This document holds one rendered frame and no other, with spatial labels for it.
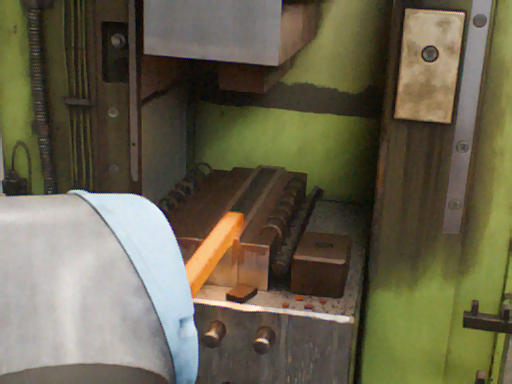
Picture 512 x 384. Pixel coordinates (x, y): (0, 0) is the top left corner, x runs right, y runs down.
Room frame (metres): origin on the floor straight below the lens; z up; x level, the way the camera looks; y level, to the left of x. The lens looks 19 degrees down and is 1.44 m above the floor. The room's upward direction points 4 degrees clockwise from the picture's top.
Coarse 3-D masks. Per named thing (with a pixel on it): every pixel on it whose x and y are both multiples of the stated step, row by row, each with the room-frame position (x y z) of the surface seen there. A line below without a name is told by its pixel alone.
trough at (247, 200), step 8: (264, 168) 1.50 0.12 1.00; (272, 168) 1.50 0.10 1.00; (256, 176) 1.45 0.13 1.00; (264, 176) 1.49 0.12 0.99; (272, 176) 1.49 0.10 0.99; (256, 184) 1.43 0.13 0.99; (264, 184) 1.43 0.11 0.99; (248, 192) 1.37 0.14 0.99; (256, 192) 1.38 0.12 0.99; (240, 200) 1.30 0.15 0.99; (248, 200) 1.33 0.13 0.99; (256, 200) 1.33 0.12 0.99; (232, 208) 1.24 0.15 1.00; (240, 208) 1.28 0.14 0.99; (248, 208) 1.28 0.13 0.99
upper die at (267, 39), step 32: (160, 0) 1.11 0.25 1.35; (192, 0) 1.11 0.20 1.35; (224, 0) 1.10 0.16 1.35; (256, 0) 1.10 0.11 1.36; (288, 0) 1.15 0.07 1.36; (160, 32) 1.11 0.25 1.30; (192, 32) 1.11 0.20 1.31; (224, 32) 1.10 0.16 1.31; (256, 32) 1.10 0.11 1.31; (288, 32) 1.17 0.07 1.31
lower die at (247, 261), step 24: (240, 168) 1.52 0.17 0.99; (216, 192) 1.35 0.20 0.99; (240, 192) 1.33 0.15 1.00; (264, 192) 1.34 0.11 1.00; (192, 216) 1.21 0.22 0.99; (216, 216) 1.22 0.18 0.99; (264, 216) 1.23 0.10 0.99; (192, 240) 1.11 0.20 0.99; (240, 240) 1.11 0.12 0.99; (264, 240) 1.12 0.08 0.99; (216, 264) 1.10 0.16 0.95; (240, 264) 1.10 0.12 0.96; (264, 264) 1.10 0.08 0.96; (264, 288) 1.10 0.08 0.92
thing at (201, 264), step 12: (228, 216) 1.17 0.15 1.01; (240, 216) 1.18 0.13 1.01; (216, 228) 1.11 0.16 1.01; (228, 228) 1.11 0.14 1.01; (216, 240) 1.06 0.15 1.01; (228, 240) 1.09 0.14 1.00; (204, 252) 1.01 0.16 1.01; (216, 252) 1.01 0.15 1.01; (192, 264) 0.96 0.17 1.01; (204, 264) 0.96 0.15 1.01; (192, 276) 0.92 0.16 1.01; (204, 276) 0.95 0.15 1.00; (192, 288) 0.89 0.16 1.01
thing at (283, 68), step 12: (288, 60) 1.43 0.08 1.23; (228, 72) 1.20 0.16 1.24; (240, 72) 1.20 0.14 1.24; (252, 72) 1.20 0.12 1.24; (264, 72) 1.20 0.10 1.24; (276, 72) 1.30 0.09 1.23; (228, 84) 1.20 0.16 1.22; (240, 84) 1.20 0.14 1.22; (252, 84) 1.20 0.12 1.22; (264, 84) 1.20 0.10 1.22
